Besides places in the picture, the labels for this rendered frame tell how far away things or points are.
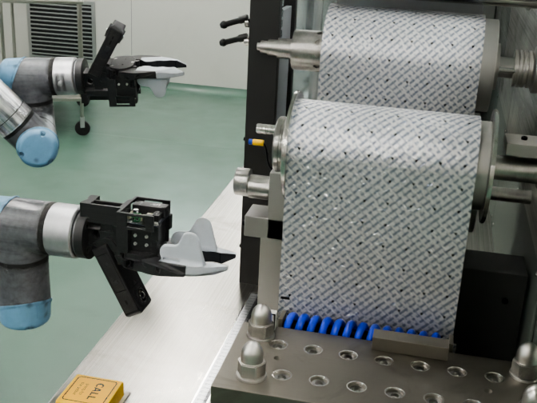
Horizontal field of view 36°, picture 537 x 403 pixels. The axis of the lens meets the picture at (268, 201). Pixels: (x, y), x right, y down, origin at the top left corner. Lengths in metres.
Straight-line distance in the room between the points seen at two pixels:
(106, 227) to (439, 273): 0.45
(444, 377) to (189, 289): 0.60
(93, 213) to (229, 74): 5.80
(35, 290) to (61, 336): 1.96
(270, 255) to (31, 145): 0.57
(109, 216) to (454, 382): 0.49
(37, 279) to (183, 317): 0.29
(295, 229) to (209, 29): 5.85
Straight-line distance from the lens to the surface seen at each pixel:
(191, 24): 6.92
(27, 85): 1.69
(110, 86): 1.65
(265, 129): 1.09
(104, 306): 3.36
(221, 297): 1.45
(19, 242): 1.18
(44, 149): 1.57
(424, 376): 1.03
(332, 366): 1.02
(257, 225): 1.16
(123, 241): 1.11
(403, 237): 1.06
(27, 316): 1.23
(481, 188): 1.04
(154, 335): 1.33
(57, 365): 3.00
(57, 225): 1.14
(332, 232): 1.07
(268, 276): 1.20
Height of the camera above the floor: 1.56
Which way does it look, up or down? 20 degrees down
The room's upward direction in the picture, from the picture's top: 3 degrees clockwise
